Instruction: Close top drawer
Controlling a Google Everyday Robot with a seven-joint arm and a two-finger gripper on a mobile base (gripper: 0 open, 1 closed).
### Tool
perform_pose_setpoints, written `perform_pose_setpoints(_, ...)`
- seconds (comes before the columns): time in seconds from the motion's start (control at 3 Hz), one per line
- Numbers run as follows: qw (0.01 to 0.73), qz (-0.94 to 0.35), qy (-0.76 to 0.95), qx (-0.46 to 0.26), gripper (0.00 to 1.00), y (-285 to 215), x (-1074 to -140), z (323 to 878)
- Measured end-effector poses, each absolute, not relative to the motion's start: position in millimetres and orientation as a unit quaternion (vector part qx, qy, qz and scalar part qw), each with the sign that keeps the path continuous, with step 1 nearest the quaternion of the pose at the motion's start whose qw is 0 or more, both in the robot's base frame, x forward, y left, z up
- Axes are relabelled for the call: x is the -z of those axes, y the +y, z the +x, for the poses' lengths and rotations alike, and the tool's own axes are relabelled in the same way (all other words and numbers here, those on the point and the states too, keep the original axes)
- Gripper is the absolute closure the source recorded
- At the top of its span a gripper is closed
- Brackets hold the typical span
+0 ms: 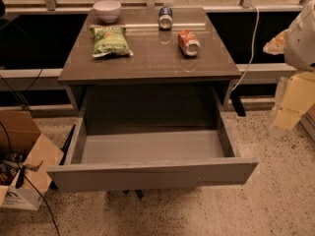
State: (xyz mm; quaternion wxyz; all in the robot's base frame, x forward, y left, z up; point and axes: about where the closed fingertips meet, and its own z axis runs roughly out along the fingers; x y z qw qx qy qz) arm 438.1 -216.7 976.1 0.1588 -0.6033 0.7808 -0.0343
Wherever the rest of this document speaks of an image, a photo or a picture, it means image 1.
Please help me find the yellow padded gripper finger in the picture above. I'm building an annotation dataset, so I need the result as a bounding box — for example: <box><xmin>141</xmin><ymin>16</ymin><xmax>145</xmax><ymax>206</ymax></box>
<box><xmin>268</xmin><ymin>72</ymin><xmax>315</xmax><ymax>137</ymax></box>
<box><xmin>263</xmin><ymin>29</ymin><xmax>287</xmax><ymax>55</ymax></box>

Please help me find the grey top drawer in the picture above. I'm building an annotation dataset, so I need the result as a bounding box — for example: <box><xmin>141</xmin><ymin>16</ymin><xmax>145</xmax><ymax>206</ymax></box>
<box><xmin>47</xmin><ymin>85</ymin><xmax>258</xmax><ymax>192</ymax></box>

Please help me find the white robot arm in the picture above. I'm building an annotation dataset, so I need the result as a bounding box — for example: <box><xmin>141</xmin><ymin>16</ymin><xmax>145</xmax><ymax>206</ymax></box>
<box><xmin>263</xmin><ymin>0</ymin><xmax>315</xmax><ymax>137</ymax></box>

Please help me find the grey drawer cabinet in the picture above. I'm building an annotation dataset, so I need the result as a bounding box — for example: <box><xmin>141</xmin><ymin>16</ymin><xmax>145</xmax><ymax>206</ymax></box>
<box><xmin>59</xmin><ymin>8</ymin><xmax>240</xmax><ymax>107</ymax></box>

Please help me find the orange soda can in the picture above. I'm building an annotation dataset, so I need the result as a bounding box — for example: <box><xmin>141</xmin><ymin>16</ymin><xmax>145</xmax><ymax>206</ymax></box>
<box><xmin>178</xmin><ymin>29</ymin><xmax>200</xmax><ymax>57</ymax></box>

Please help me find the blue soda can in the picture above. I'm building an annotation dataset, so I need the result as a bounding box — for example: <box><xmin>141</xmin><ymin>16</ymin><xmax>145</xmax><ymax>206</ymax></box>
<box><xmin>158</xmin><ymin>6</ymin><xmax>173</xmax><ymax>30</ymax></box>

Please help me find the green chip bag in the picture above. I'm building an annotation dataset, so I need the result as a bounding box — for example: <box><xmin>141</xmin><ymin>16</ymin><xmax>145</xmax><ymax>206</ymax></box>
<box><xmin>91</xmin><ymin>26</ymin><xmax>133</xmax><ymax>58</ymax></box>

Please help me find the white ceramic bowl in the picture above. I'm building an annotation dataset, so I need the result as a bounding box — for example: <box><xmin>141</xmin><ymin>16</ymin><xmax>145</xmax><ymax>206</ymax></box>
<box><xmin>93</xmin><ymin>0</ymin><xmax>121</xmax><ymax>23</ymax></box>

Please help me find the cardboard box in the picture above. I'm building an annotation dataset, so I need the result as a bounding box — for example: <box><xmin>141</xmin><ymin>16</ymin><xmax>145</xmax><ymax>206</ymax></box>
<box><xmin>0</xmin><ymin>111</ymin><xmax>63</xmax><ymax>210</ymax></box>

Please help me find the white cable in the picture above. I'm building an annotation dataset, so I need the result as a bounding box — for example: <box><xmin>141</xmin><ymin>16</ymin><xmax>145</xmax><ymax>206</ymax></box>
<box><xmin>230</xmin><ymin>4</ymin><xmax>261</xmax><ymax>93</ymax></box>

